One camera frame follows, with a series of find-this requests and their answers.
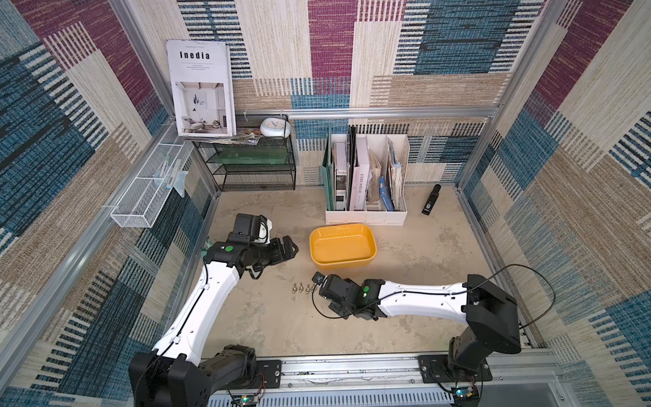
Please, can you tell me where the black stapler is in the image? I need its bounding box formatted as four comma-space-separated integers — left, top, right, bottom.
421, 184, 442, 215

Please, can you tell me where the white pink book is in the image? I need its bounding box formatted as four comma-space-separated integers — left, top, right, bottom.
349, 137, 371, 211

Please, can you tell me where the green folder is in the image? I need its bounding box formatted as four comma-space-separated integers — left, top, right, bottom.
320, 129, 335, 211

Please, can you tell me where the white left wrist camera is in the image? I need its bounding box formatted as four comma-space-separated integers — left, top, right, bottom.
258, 215, 272, 244

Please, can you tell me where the yellow oval storage tray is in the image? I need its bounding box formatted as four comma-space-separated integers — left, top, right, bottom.
310, 223, 377, 270

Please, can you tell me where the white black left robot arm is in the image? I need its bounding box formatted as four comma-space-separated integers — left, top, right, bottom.
128, 214, 298, 406

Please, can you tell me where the green spray bottle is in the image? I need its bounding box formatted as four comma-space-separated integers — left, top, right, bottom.
201, 238, 213, 259

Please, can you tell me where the black wire mesh shelf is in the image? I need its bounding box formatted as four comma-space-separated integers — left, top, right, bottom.
190, 114, 297, 193

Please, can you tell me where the white Inedia magazine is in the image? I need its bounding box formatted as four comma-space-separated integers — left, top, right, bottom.
166, 40, 237, 140

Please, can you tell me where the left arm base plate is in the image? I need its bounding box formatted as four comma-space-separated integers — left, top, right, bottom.
251, 360, 282, 390

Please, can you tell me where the blue booklet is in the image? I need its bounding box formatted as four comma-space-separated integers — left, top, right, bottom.
379, 176, 395, 212

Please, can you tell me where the white round alarm clock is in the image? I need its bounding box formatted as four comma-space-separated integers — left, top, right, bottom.
259, 117, 292, 138

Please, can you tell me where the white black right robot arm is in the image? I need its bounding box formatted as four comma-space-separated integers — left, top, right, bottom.
312, 272, 521, 381

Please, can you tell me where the white wire wall basket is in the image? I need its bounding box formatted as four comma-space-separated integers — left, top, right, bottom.
110, 142, 193, 228

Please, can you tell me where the white perforated file organizer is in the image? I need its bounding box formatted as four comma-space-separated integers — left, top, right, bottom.
320, 129, 410, 227

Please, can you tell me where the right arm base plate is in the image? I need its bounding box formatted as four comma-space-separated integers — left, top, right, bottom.
417, 354, 493, 383

